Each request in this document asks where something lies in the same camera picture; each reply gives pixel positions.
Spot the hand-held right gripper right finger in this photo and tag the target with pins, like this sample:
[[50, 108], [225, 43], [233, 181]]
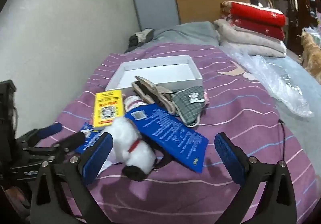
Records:
[[230, 158]]

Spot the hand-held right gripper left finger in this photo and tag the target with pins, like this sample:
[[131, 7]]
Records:
[[97, 156]]

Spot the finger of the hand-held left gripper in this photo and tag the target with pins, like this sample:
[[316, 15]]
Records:
[[72, 141], [50, 129]]

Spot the white plush dog toy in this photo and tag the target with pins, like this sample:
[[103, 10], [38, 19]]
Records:
[[135, 143]]

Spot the yellow packet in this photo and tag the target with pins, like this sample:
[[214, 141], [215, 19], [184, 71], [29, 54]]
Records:
[[107, 108]]

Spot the large blue packet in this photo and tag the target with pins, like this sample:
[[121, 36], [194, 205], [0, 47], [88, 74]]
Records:
[[170, 131]]

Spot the pink cloth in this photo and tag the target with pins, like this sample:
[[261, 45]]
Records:
[[206, 96]]

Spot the green plaid face mask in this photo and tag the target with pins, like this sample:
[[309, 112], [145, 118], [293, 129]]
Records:
[[186, 106]]

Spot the beige plaid cloth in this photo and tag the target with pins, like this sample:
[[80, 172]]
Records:
[[150, 91]]

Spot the white cardboard box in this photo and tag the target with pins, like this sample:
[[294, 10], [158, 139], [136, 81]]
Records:
[[155, 70]]

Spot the small blue packet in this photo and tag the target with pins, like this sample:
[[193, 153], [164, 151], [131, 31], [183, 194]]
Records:
[[94, 138]]

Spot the purple striped blanket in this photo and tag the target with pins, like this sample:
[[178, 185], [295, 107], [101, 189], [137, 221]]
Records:
[[225, 118]]

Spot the purple bottle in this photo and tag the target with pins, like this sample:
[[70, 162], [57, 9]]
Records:
[[133, 102]]

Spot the clear plastic sheet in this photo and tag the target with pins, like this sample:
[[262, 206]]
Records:
[[275, 75]]

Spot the folded beige blanket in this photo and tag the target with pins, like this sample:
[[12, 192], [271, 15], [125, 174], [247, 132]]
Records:
[[250, 40]]

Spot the dark cloth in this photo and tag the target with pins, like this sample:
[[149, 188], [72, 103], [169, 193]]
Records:
[[140, 38]]

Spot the golden dog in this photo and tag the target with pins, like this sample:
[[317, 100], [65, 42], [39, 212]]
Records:
[[313, 53]]

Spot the folded red blanket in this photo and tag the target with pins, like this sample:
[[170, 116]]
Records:
[[255, 15]]

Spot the dark wooden cabinet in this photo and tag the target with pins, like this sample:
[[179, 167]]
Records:
[[293, 13]]

